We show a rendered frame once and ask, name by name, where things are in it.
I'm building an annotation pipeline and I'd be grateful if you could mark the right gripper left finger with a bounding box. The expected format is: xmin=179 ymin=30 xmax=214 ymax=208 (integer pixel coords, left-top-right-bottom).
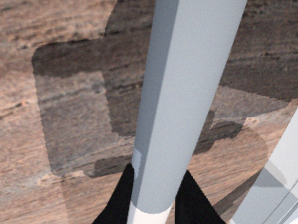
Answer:
xmin=92 ymin=163 xmax=134 ymax=224

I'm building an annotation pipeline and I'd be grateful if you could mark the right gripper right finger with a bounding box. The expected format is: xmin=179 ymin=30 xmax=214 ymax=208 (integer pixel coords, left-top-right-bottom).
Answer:
xmin=175 ymin=170 xmax=226 ymax=224

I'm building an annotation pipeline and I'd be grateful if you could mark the white tube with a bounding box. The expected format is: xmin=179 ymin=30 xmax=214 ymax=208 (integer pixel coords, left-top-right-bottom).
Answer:
xmin=127 ymin=0 xmax=247 ymax=224

